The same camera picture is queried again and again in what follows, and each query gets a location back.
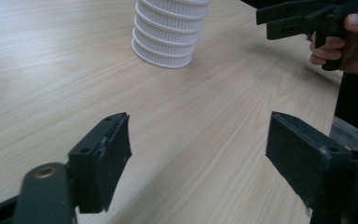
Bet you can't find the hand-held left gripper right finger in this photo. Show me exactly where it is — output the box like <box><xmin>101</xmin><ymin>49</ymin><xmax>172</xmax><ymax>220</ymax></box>
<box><xmin>265</xmin><ymin>111</ymin><xmax>358</xmax><ymax>217</ymax></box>

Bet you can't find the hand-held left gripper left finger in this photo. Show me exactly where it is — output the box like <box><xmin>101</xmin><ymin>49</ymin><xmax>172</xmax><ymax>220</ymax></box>
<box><xmin>68</xmin><ymin>111</ymin><xmax>133</xmax><ymax>215</ymax></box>

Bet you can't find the stack of white paper cups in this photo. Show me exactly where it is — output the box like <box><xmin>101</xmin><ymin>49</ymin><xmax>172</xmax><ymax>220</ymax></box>
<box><xmin>131</xmin><ymin>0</ymin><xmax>213</xmax><ymax>69</ymax></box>

